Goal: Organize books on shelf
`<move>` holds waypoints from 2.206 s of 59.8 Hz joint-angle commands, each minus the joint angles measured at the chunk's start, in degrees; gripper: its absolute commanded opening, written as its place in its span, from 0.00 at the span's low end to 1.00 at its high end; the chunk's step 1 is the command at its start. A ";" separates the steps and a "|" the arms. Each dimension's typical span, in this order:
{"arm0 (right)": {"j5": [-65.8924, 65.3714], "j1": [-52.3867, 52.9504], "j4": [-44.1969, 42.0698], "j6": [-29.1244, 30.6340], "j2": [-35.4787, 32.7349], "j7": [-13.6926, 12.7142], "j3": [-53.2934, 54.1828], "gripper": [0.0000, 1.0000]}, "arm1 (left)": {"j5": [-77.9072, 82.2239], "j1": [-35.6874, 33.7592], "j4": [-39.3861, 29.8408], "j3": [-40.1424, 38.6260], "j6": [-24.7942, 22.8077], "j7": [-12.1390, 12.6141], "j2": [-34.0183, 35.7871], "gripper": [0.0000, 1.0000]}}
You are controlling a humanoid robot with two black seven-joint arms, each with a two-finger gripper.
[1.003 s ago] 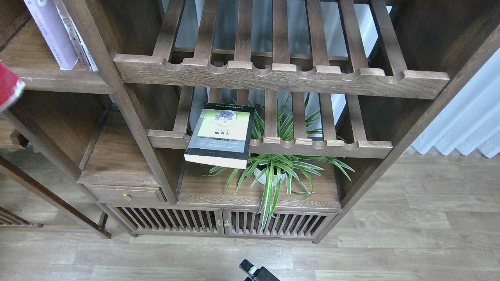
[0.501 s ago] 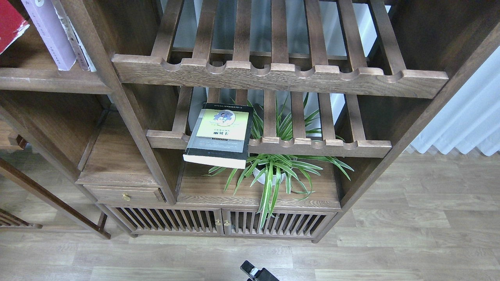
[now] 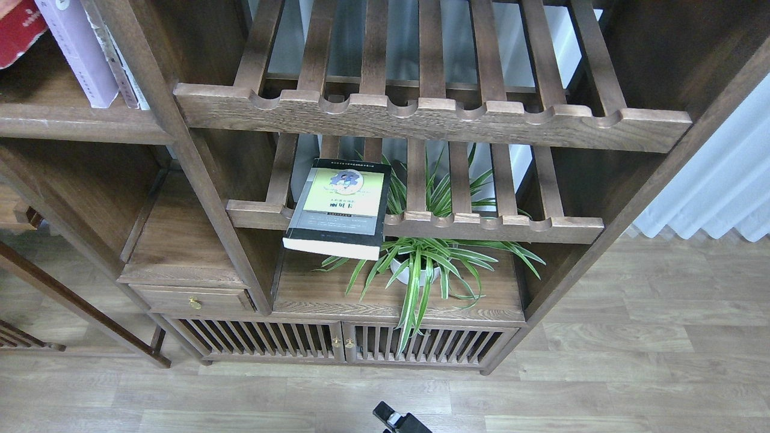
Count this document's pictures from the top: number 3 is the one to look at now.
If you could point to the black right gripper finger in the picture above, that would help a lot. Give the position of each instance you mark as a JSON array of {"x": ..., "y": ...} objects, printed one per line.
[{"x": 385, "y": 414}]

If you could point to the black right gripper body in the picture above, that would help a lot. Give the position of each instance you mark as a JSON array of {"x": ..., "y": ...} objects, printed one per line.
[{"x": 407, "y": 423}]

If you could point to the black and green book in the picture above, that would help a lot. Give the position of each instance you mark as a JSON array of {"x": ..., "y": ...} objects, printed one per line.
[{"x": 341, "y": 209}]

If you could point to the lavender cover book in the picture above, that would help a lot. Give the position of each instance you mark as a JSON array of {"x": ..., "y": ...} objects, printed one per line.
[{"x": 69, "y": 24}]

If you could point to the red cover book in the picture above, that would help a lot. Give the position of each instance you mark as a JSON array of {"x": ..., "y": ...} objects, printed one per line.
[{"x": 21, "y": 26}]

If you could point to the green spider plant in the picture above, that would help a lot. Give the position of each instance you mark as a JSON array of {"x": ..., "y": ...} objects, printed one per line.
[{"x": 425, "y": 260}]

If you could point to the brass drawer knob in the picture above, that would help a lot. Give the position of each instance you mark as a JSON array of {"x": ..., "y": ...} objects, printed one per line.
[{"x": 195, "y": 303}]

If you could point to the dark wooden bookshelf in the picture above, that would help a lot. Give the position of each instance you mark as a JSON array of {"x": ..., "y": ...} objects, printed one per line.
[{"x": 559, "y": 122}]

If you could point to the white curtain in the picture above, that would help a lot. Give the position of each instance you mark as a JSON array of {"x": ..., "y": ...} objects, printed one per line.
[{"x": 725, "y": 186}]

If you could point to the worn standing book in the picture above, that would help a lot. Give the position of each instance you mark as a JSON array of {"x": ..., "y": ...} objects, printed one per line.
[{"x": 128, "y": 86}]

